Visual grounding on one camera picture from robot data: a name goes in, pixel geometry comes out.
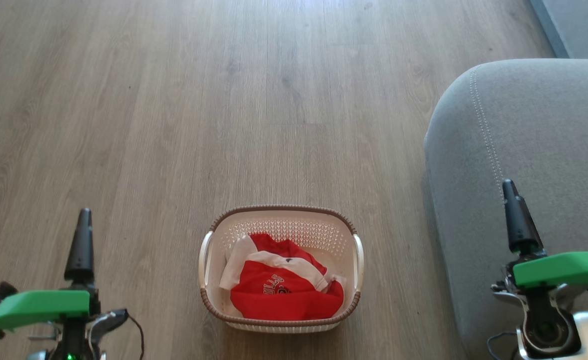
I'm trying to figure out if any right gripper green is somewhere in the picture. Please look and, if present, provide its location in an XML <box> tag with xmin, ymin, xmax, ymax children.
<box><xmin>502</xmin><ymin>179</ymin><xmax>588</xmax><ymax>291</ymax></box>

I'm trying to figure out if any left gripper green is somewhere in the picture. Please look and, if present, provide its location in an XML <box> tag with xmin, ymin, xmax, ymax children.
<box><xmin>0</xmin><ymin>208</ymin><xmax>102</xmax><ymax>339</ymax></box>

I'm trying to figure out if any red and white shirt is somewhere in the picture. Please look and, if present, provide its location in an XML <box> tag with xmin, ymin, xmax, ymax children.
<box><xmin>219</xmin><ymin>233</ymin><xmax>347</xmax><ymax>321</ymax></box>

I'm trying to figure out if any grey fabric sofa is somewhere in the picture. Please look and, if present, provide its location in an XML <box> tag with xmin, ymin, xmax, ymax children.
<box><xmin>424</xmin><ymin>58</ymin><xmax>588</xmax><ymax>360</ymax></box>

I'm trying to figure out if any white plastic laundry basket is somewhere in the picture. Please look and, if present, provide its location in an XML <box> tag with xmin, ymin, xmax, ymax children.
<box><xmin>198</xmin><ymin>205</ymin><xmax>364</xmax><ymax>334</ymax></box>

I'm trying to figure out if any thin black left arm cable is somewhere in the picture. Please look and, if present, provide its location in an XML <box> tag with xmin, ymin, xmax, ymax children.
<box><xmin>125</xmin><ymin>311</ymin><xmax>146</xmax><ymax>360</ymax></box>

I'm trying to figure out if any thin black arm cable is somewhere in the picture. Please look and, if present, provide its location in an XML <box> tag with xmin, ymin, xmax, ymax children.
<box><xmin>125</xmin><ymin>311</ymin><xmax>146</xmax><ymax>360</ymax></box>
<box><xmin>486</xmin><ymin>331</ymin><xmax>519</xmax><ymax>360</ymax></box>

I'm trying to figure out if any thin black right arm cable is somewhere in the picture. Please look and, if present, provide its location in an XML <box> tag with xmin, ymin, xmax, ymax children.
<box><xmin>486</xmin><ymin>331</ymin><xmax>519</xmax><ymax>360</ymax></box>

